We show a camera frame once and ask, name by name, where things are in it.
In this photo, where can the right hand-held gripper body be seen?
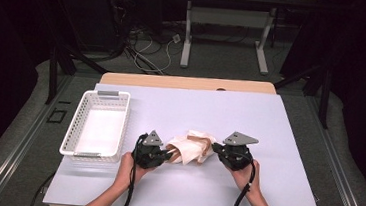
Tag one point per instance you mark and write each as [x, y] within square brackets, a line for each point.
[236, 156]

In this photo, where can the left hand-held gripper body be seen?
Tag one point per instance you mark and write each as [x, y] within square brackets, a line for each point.
[148, 153]

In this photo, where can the cream baby bodysuit brown trim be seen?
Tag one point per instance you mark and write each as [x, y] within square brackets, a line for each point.
[190, 149]

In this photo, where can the white plastic basket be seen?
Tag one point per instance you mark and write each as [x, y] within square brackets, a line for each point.
[104, 97]

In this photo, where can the person's right hand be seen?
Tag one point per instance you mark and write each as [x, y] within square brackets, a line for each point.
[243, 178]

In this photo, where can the person's left hand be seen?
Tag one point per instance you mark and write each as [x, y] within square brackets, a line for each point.
[123, 174]

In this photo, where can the white table mat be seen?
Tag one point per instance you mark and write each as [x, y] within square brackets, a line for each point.
[270, 117]

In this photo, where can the dark table grommet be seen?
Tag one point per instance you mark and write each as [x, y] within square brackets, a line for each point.
[221, 89]

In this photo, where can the light wooden table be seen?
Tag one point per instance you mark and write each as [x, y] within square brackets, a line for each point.
[189, 82]

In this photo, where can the black metal stand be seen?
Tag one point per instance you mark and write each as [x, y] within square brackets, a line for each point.
[324, 102]
[52, 78]

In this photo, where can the white plug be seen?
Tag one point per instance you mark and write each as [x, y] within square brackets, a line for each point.
[176, 38]

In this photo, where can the white-legged background desk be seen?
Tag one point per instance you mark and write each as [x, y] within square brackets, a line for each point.
[187, 33]

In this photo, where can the metal floor rail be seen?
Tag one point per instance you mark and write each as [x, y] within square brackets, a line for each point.
[27, 138]
[336, 166]

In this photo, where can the black floor socket frame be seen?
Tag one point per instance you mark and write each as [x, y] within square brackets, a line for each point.
[49, 115]

